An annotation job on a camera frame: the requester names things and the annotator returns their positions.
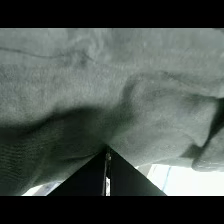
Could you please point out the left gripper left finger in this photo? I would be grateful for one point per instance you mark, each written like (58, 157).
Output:
(86, 180)

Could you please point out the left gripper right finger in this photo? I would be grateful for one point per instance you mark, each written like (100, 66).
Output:
(130, 180)

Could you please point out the black shirt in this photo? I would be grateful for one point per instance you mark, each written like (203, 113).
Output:
(100, 83)

